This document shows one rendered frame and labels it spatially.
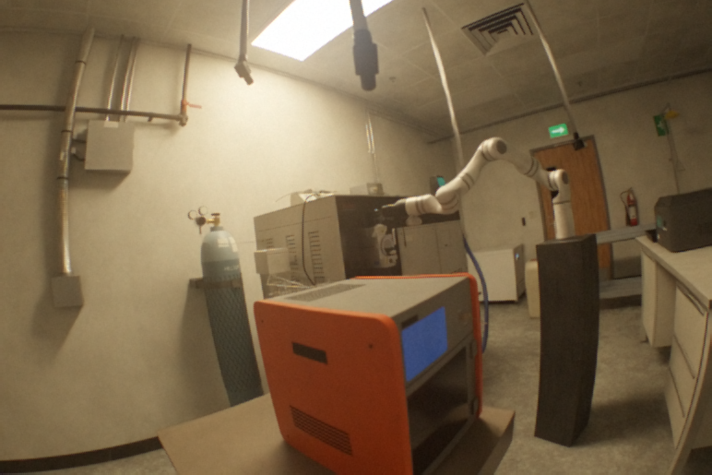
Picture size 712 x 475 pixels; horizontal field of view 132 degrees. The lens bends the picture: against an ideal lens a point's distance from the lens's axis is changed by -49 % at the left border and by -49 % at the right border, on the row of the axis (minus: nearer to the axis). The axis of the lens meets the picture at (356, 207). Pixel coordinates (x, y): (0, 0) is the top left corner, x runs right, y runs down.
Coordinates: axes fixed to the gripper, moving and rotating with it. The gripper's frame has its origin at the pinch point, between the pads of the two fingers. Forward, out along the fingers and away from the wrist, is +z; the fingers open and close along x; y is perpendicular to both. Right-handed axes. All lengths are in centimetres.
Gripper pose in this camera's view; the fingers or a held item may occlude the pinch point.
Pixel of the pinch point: (376, 219)
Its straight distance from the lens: 133.8
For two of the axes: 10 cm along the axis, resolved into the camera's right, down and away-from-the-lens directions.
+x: -6.8, 0.2, -7.4
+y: -1.2, -9.9, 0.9
